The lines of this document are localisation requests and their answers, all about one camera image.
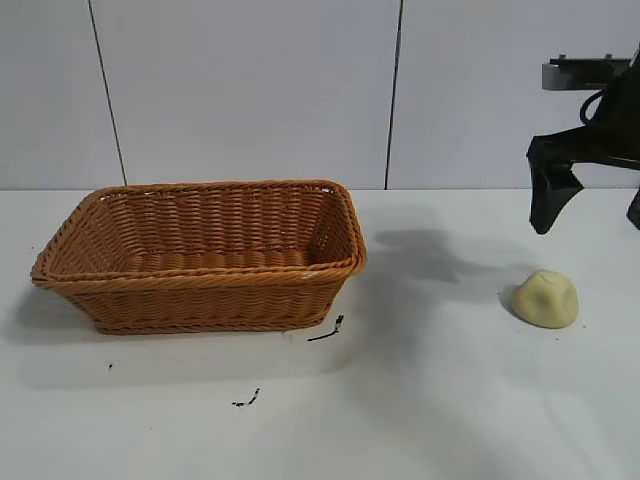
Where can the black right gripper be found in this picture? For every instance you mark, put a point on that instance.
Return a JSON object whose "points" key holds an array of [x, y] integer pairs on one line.
{"points": [[595, 147]]}

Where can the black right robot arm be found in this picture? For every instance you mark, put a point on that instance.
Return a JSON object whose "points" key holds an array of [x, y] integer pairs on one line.
{"points": [[620, 100]]}

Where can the pale yellow egg yolk pastry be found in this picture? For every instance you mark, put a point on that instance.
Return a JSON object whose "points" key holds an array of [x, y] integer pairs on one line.
{"points": [[545, 307]]}

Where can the brown woven wicker basket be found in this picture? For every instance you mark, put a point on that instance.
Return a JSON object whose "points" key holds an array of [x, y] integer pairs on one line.
{"points": [[200, 295]]}

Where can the grey metal mounting bracket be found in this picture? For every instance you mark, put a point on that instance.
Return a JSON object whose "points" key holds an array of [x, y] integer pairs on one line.
{"points": [[570, 75]]}

